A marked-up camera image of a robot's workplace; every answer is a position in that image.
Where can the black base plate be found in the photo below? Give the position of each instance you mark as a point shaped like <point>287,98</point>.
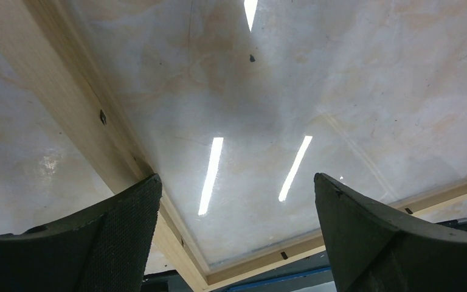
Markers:
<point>306,273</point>

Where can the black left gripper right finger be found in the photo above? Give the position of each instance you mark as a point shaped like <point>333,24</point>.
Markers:
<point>374,247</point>

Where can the light wooden picture frame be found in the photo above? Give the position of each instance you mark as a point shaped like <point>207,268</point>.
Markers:
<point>235,105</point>

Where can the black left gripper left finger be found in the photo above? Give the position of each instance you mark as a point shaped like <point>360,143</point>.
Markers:
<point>103,247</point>

